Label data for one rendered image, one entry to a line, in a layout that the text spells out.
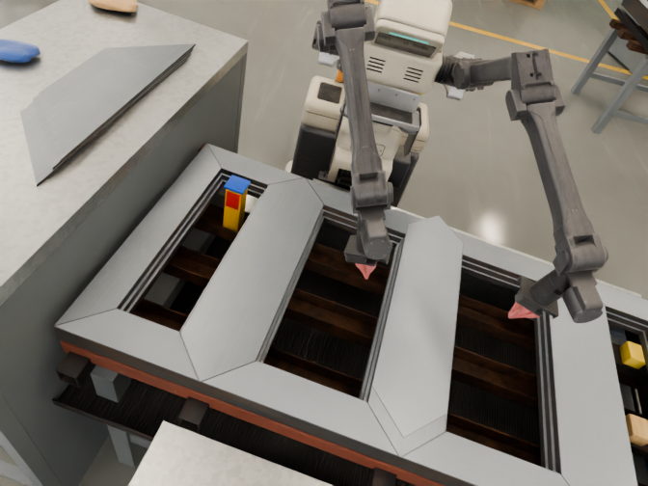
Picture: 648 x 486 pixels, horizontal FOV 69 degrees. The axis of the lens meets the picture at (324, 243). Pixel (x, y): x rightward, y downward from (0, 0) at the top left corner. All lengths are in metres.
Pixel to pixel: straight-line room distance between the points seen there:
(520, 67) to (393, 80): 0.55
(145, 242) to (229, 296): 0.27
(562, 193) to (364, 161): 0.41
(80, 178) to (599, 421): 1.34
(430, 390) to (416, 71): 0.97
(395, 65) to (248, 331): 0.95
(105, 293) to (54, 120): 0.44
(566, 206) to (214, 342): 0.80
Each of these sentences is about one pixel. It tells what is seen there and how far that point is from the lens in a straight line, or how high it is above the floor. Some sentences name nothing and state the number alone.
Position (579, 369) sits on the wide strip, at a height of 0.87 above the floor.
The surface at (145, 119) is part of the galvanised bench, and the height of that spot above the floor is 1.05.
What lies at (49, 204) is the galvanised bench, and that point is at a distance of 1.14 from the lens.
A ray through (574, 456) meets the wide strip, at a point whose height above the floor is 0.87.
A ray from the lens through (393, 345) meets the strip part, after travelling 1.19.
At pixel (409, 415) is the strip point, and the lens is 1.12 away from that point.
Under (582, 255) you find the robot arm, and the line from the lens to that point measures 1.05.
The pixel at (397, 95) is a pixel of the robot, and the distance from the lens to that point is 1.63.
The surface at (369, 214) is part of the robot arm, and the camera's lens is 0.99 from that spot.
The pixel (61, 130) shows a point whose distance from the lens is 1.30.
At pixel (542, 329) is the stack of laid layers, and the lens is 1.48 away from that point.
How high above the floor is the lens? 1.83
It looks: 46 degrees down
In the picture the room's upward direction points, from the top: 18 degrees clockwise
